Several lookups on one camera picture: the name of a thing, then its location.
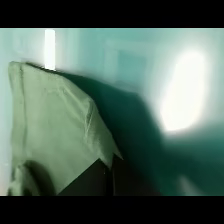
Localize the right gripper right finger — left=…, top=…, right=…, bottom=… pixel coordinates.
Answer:
left=111, top=153, right=162, bottom=196

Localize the olive green shirt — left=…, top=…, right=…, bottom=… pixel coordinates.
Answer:
left=7, top=60, right=124, bottom=196

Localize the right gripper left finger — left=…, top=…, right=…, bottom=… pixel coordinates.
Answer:
left=57, top=158, right=113, bottom=196

